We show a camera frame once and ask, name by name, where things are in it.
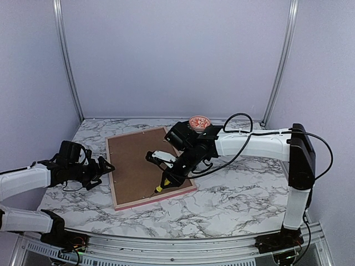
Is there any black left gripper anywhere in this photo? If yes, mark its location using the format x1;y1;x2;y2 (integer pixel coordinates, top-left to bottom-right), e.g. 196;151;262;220
67;156;115;191

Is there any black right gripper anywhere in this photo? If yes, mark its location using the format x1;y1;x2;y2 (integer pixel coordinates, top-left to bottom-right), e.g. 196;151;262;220
160;147;200;189

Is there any yellow handled screwdriver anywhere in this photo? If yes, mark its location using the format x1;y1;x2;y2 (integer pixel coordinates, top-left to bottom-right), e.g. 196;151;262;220
149;179;171;198

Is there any pink photo frame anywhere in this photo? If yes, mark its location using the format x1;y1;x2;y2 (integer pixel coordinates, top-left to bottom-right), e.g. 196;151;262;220
105;126;197;211

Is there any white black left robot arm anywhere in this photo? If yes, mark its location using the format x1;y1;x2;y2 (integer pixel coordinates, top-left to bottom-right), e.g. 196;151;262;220
1;140;115;251

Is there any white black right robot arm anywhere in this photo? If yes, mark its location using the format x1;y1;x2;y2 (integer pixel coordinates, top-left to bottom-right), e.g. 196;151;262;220
152;121;316;254

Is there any red white patterned bowl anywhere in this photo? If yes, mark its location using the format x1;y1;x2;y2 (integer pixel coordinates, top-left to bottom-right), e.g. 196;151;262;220
189;115;211;133

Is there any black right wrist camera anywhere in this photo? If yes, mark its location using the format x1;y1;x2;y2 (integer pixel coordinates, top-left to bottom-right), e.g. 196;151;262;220
145;151;176;170

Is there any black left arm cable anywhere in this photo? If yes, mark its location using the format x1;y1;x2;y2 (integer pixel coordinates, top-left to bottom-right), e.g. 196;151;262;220
62;145;92;192

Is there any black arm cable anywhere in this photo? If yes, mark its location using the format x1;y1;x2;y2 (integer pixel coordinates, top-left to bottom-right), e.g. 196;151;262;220
62;145;92;192
191;112;333;180

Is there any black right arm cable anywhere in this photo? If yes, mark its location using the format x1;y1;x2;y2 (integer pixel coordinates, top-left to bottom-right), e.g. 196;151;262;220
191;112;333;180

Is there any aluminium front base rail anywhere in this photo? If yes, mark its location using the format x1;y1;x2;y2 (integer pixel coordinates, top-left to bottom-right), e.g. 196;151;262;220
9;223;334;265

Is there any aluminium left corner post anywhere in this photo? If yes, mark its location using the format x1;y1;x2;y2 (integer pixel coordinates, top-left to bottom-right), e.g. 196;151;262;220
53;0;84;123

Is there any aluminium corner post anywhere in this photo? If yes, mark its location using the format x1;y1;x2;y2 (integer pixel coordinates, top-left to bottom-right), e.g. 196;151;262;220
260;0;300;127
53;0;84;123

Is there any aluminium right corner post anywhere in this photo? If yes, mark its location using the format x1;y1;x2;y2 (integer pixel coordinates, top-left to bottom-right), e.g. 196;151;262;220
260;0;300;127

